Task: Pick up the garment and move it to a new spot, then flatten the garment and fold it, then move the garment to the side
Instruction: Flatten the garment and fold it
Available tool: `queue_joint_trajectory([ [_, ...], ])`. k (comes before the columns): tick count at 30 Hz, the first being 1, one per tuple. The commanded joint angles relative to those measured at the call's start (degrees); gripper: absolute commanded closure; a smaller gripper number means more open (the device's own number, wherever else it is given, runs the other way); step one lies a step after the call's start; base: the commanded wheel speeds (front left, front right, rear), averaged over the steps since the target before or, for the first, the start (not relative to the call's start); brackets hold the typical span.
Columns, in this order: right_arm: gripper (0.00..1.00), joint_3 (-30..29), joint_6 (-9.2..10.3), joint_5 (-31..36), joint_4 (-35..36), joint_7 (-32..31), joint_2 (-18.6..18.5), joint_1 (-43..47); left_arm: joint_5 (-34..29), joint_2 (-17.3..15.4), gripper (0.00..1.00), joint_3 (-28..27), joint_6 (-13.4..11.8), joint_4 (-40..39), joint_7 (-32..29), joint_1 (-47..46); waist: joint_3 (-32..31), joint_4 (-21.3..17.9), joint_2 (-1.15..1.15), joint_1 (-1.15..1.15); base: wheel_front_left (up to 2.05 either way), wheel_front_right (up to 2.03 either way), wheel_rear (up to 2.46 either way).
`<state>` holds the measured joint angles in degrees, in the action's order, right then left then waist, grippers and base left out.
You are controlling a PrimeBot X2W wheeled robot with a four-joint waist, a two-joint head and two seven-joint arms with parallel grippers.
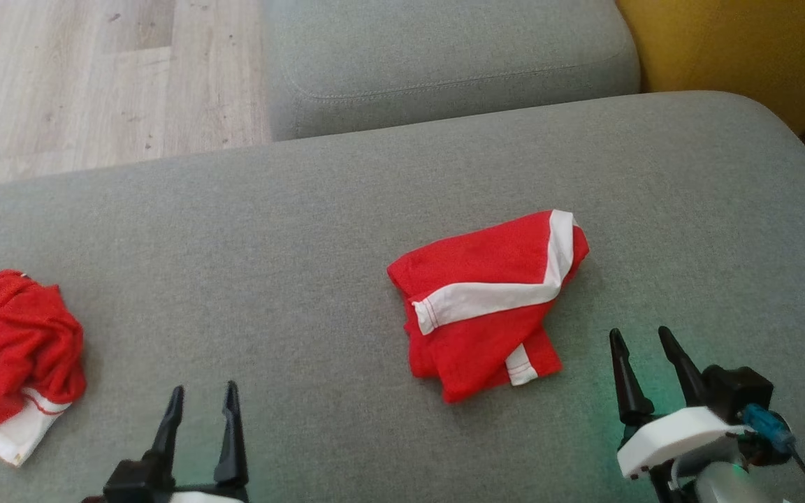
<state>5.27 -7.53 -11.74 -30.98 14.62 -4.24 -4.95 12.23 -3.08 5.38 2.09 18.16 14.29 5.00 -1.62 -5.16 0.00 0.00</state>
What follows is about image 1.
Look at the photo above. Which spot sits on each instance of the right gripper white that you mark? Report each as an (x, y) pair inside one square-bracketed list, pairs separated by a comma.
[(675, 436)]

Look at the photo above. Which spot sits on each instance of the red shorts with white stripe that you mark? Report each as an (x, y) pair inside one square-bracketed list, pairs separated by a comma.
[(472, 349)]

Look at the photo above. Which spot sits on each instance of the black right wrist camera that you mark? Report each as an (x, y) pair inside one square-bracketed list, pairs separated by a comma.
[(734, 391)]

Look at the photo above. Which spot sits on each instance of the red basketball jersey white sleeves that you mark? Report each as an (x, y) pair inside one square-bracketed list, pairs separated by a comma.
[(18, 342)]

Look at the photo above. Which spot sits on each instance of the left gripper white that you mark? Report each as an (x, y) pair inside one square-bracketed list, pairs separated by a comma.
[(207, 497)]

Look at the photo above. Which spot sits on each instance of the grey sofa cushion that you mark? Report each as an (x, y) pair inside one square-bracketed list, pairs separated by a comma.
[(444, 56)]

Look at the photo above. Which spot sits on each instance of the large grey sofa seat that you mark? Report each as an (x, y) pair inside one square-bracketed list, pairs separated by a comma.
[(305, 244)]

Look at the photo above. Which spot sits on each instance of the yellow fabric pouf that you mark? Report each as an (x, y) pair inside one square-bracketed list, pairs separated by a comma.
[(738, 49)]

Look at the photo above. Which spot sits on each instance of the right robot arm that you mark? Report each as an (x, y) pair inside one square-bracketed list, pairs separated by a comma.
[(724, 487)]

